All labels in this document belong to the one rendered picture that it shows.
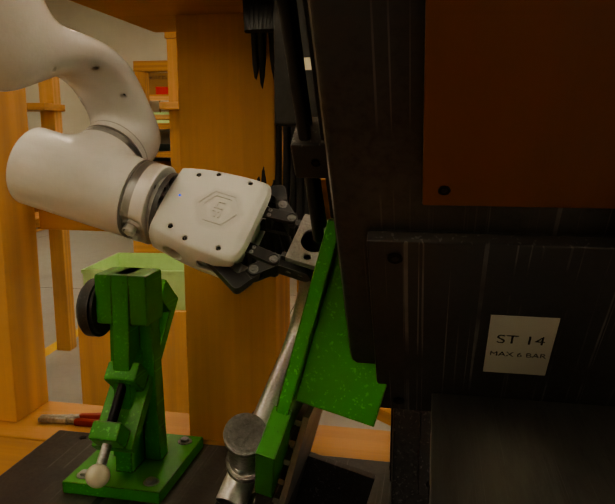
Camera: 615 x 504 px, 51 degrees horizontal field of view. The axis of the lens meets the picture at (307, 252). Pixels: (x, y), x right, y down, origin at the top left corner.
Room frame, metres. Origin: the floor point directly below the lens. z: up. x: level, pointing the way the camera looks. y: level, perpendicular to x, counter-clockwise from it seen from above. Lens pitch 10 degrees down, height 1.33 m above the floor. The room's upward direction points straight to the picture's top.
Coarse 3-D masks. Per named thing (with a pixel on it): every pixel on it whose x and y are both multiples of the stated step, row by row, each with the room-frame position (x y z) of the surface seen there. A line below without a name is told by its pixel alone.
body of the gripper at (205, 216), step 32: (160, 192) 0.63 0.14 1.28; (192, 192) 0.64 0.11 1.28; (224, 192) 0.64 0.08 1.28; (256, 192) 0.64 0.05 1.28; (160, 224) 0.61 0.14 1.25; (192, 224) 0.61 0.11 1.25; (224, 224) 0.61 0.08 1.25; (256, 224) 0.62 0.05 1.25; (192, 256) 0.61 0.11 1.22; (224, 256) 0.59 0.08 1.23
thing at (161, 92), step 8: (160, 88) 10.25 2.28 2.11; (152, 96) 10.17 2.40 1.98; (160, 96) 10.16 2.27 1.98; (168, 96) 10.14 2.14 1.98; (160, 112) 10.25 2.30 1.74; (168, 112) 10.24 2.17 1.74; (160, 120) 10.25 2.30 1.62; (168, 120) 10.24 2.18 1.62; (160, 128) 10.16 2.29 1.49; (168, 128) 10.14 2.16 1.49; (160, 152) 10.21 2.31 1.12; (168, 152) 10.19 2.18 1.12
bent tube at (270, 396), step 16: (304, 224) 0.62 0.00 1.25; (304, 240) 0.63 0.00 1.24; (288, 256) 0.60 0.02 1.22; (304, 256) 0.60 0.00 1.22; (304, 288) 0.66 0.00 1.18; (304, 304) 0.67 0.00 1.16; (288, 336) 0.68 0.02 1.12; (288, 352) 0.66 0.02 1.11; (272, 384) 0.64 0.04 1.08; (272, 400) 0.62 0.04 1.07; (224, 480) 0.57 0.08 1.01; (224, 496) 0.55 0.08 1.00; (240, 496) 0.55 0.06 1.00
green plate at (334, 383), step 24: (336, 264) 0.50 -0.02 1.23; (312, 288) 0.50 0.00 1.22; (336, 288) 0.50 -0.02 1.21; (312, 312) 0.50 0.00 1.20; (336, 312) 0.50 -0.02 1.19; (312, 336) 0.51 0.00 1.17; (336, 336) 0.50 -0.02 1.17; (312, 360) 0.51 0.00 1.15; (336, 360) 0.50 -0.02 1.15; (288, 384) 0.50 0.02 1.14; (312, 384) 0.51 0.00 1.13; (336, 384) 0.50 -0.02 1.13; (360, 384) 0.50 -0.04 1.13; (384, 384) 0.50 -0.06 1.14; (288, 408) 0.50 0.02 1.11; (336, 408) 0.50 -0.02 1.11; (360, 408) 0.50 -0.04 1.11
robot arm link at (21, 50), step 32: (0, 0) 0.54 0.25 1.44; (32, 0) 0.57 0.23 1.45; (0, 32) 0.55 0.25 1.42; (32, 32) 0.56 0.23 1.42; (64, 32) 0.60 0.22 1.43; (0, 64) 0.56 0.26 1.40; (32, 64) 0.57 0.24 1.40; (64, 64) 0.60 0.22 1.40; (96, 64) 0.65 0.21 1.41; (96, 96) 0.70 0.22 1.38; (128, 96) 0.69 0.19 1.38; (128, 128) 0.70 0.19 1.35
